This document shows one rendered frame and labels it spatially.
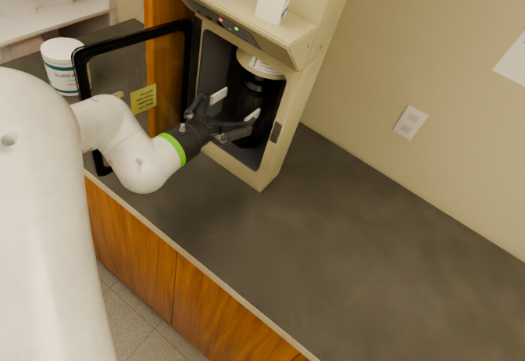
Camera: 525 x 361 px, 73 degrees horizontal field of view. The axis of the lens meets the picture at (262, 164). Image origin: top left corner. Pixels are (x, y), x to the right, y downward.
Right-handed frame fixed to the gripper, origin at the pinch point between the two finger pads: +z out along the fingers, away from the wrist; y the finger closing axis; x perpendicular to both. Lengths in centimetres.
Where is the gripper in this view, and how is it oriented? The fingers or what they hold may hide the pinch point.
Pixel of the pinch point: (238, 104)
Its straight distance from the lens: 102.3
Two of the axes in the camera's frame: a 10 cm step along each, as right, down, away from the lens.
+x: -2.2, 6.5, 7.3
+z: 5.7, -5.2, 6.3
